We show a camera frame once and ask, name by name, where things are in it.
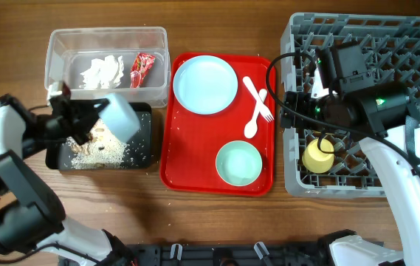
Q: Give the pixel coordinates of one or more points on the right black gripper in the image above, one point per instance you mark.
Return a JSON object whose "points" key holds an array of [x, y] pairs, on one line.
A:
{"points": [[299, 101]]}

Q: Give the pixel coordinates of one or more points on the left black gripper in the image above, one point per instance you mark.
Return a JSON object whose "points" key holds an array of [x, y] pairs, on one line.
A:
{"points": [[71, 122]]}

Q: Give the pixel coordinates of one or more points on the blue bowl with food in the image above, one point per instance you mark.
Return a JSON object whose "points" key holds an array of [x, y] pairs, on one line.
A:
{"points": [[120, 118]]}

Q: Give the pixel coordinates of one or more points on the yellow plastic cup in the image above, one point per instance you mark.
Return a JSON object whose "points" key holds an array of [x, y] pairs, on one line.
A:
{"points": [[318, 160]]}

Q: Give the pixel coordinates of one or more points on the mint green bowl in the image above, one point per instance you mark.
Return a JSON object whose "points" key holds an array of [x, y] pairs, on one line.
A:
{"points": [[238, 163]]}

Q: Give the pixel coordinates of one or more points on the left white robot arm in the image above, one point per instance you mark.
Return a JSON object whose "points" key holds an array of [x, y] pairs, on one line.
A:
{"points": [[32, 218]]}

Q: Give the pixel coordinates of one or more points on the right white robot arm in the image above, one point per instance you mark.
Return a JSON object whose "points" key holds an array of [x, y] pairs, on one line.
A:
{"points": [[384, 121]]}

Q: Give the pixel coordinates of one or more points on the black waste tray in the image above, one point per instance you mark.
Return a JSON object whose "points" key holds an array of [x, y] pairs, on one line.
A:
{"points": [[139, 150]]}

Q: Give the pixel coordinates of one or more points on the grey dishwasher rack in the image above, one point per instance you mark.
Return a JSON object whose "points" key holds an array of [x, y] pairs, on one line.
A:
{"points": [[391, 49]]}

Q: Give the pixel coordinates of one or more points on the rice and food scraps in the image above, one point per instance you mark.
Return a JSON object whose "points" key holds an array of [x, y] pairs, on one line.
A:
{"points": [[103, 150]]}

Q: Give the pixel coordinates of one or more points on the white plastic fork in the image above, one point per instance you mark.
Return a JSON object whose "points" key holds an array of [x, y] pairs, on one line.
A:
{"points": [[263, 109]]}

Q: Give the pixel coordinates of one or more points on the crumpled white tissue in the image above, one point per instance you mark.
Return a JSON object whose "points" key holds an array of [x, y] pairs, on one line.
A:
{"points": [[103, 74]]}

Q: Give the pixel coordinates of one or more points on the white plastic spoon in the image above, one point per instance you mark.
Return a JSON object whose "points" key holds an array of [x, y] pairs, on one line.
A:
{"points": [[251, 127]]}

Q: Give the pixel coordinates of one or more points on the clear plastic bin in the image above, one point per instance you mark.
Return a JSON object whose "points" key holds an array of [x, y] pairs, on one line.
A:
{"points": [[71, 52]]}

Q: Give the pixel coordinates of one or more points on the red snack wrapper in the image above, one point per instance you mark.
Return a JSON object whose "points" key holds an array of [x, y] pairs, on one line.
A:
{"points": [[140, 68]]}

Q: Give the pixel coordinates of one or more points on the red plastic tray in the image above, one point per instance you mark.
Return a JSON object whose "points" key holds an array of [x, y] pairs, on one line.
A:
{"points": [[191, 143]]}

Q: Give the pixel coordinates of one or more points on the light blue plate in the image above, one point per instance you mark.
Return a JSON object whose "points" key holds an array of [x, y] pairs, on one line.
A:
{"points": [[205, 85]]}

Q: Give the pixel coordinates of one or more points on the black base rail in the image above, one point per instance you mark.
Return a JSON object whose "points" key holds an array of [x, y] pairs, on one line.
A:
{"points": [[293, 253]]}

